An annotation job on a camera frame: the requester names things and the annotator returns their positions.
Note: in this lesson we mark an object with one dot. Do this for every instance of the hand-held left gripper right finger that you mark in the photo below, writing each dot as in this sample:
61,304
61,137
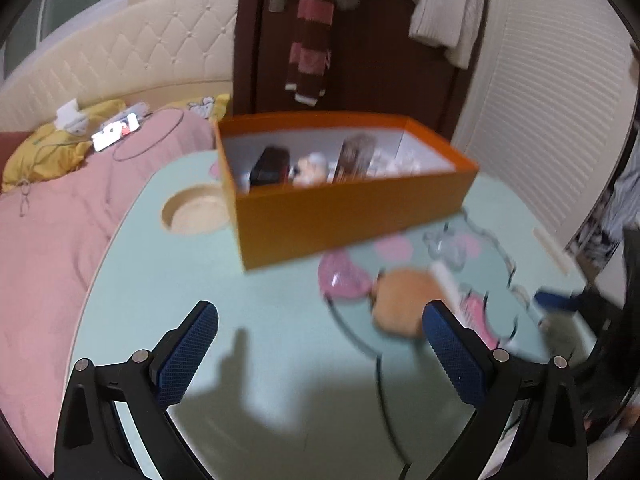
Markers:
452,360

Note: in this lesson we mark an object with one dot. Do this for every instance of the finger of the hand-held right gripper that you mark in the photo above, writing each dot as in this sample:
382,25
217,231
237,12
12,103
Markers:
555,302

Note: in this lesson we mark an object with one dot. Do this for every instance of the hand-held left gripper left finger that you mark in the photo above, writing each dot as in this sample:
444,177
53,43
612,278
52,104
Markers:
187,355

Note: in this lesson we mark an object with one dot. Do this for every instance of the tan plush toy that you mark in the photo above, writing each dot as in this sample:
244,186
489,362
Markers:
400,305

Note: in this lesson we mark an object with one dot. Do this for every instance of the orange cardboard box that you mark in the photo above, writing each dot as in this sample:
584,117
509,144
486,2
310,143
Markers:
325,220

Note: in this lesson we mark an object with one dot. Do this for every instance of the black rough stone block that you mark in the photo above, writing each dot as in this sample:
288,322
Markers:
270,167

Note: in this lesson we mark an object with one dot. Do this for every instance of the small cream plush toy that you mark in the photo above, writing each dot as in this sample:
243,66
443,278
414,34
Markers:
310,170

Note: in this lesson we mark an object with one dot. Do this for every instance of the brown cylindrical container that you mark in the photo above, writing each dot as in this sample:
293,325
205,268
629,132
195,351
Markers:
355,157

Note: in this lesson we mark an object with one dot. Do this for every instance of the green cartoon print desktop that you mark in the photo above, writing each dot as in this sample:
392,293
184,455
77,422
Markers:
225,300

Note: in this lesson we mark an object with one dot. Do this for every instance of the black white patterned cloth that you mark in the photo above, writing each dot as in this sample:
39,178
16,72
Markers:
592,245

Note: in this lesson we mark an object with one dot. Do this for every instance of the white stick-shaped object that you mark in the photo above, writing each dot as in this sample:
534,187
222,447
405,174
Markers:
450,285

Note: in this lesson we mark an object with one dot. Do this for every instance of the grey cloth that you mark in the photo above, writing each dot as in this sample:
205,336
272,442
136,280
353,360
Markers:
627,200

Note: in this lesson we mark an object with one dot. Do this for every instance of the pink translucent object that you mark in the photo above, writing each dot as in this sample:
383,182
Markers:
342,275

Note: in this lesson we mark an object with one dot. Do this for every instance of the pink blanket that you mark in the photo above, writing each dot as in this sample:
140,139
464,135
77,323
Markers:
50,260

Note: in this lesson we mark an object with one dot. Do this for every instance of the white louvered door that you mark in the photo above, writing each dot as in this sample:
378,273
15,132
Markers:
550,110

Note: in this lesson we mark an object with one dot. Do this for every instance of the smartphone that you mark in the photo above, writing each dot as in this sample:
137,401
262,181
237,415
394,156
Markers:
115,132

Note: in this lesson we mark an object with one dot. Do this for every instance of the yellow cartoon print pillow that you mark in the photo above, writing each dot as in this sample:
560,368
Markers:
205,105

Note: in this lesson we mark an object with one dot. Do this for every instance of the white charger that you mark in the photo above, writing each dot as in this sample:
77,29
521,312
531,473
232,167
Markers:
70,117

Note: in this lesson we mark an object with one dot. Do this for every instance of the dark red pillow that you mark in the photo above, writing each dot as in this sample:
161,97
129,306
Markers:
12,147

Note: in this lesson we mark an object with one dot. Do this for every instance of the dark brown door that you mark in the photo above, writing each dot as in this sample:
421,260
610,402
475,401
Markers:
380,70

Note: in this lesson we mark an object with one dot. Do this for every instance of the white knit sweater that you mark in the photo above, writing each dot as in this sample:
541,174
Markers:
450,15

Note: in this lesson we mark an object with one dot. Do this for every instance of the cream tufted headboard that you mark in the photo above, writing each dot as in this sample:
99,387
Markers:
150,45

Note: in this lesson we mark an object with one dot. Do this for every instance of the red pink striped scarf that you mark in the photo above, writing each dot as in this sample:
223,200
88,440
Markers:
310,50

